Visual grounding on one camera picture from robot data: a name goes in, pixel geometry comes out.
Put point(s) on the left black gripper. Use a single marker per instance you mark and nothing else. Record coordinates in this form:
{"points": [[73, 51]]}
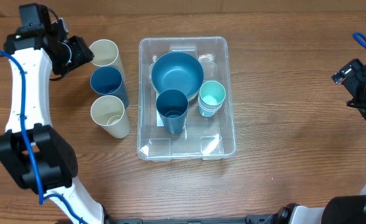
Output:
{"points": [[85, 55]]}

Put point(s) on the beige tall cup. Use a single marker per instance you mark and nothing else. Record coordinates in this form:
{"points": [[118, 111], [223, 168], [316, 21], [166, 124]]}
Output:
{"points": [[106, 53], [109, 113]]}

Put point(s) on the dark blue tall cup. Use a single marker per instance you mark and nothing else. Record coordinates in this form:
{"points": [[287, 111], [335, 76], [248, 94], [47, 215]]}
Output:
{"points": [[109, 81], [172, 106]]}

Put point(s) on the dark blue bowl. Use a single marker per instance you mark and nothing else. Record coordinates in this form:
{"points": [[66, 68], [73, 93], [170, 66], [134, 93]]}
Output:
{"points": [[177, 68]]}

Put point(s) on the cream bowl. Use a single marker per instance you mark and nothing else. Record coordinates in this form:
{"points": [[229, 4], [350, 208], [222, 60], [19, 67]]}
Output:
{"points": [[190, 91], [192, 97]]}

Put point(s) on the mint green small cup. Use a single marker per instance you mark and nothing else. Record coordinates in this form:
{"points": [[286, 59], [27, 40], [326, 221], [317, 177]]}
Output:
{"points": [[212, 93]]}

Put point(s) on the pink small cup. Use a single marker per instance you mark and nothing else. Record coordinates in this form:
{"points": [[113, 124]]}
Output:
{"points": [[209, 107]]}

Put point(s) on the light blue small cup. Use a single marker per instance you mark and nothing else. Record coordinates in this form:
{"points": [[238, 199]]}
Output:
{"points": [[206, 113]]}

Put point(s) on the grey small cup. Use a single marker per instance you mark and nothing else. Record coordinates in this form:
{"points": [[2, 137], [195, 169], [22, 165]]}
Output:
{"points": [[209, 103]]}

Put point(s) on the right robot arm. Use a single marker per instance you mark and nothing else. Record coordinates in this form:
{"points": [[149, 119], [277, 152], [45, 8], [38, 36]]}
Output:
{"points": [[344, 209]]}

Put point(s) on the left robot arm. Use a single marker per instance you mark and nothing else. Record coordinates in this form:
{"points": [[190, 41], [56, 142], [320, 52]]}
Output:
{"points": [[33, 153]]}

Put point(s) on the white label in bin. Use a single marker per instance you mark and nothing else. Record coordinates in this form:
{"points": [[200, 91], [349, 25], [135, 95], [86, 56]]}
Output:
{"points": [[159, 122]]}

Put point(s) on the clear plastic storage bin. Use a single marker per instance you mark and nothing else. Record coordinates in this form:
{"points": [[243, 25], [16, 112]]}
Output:
{"points": [[202, 138]]}

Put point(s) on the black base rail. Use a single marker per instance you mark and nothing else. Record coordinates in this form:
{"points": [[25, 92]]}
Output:
{"points": [[249, 219]]}

